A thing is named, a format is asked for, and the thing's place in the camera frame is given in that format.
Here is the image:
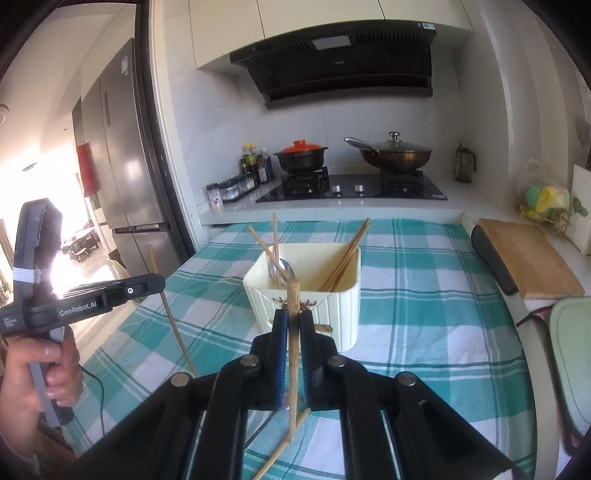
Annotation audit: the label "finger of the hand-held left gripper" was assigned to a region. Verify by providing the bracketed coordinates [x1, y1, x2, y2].
[111, 274, 167, 306]

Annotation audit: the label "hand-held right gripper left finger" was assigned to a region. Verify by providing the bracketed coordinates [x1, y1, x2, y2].
[78, 309, 289, 480]

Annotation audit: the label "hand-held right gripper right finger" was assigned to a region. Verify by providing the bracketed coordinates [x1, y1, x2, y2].
[300, 310, 522, 480]

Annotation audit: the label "white ribbed utensil holder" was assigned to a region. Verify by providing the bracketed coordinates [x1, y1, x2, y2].
[242, 243, 362, 352]

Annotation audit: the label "metal spoon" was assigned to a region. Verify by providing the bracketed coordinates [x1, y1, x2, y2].
[268, 256, 296, 289]

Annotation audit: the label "person's left forearm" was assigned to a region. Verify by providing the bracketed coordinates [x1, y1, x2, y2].
[0, 427, 51, 480]

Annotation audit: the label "person's left hand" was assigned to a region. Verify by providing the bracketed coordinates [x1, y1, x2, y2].
[0, 330, 85, 435]

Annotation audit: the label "teal plaid tablecloth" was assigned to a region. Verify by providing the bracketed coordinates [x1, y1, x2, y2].
[60, 218, 539, 480]

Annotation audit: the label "stainless steel fridge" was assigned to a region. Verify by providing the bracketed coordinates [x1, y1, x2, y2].
[71, 37, 181, 280]

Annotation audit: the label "clear seasoning box set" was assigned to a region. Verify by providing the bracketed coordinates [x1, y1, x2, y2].
[219, 176, 258, 201]

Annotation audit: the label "black gas stove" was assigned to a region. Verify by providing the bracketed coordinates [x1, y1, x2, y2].
[255, 166, 448, 204]

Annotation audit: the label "black clay pot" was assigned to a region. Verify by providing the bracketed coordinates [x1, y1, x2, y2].
[273, 147, 329, 175]

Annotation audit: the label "black padded roll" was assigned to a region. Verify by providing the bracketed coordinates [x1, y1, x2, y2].
[471, 226, 520, 296]

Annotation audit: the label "black flat pan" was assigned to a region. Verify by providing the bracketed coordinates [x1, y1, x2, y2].
[516, 305, 591, 457]

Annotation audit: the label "glass wok lid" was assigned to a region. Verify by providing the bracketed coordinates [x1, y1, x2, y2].
[369, 131, 423, 153]

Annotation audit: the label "wooden cutting board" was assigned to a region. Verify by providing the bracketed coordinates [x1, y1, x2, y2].
[478, 218, 585, 300]

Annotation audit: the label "green cutting board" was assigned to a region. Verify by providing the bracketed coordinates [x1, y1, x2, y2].
[547, 298, 591, 444]

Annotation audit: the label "plastic bag yellow green contents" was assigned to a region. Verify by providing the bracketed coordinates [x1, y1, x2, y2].
[515, 159, 583, 234]

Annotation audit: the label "black range hood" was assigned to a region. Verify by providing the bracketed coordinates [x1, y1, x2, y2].
[229, 21, 438, 110]

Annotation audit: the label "white knife block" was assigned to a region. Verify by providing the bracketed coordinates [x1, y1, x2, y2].
[570, 164, 591, 254]

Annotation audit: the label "black cable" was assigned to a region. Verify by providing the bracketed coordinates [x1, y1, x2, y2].
[78, 364, 107, 444]

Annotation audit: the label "dark wok with handle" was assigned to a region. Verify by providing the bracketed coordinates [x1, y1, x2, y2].
[344, 137, 435, 172]

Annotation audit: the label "glass pitcher dark frame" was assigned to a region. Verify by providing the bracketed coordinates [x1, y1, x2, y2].
[455, 143, 476, 183]

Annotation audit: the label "white wall cabinet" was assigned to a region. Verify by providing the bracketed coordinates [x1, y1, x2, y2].
[189, 0, 476, 70]

